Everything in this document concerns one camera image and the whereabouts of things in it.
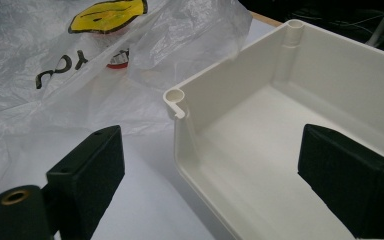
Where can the red small container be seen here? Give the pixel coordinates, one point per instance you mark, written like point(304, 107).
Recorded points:
point(118, 60)

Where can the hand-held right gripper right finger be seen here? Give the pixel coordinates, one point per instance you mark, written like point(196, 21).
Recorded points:
point(346, 176)

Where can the yellow packet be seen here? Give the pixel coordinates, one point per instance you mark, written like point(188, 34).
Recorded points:
point(108, 15)

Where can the clear plastic bag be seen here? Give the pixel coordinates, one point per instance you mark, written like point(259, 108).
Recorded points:
point(30, 110)

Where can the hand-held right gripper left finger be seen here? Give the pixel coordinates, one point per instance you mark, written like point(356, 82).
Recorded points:
point(86, 180)

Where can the white plastic box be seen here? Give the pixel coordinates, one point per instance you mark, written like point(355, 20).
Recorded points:
point(246, 146)

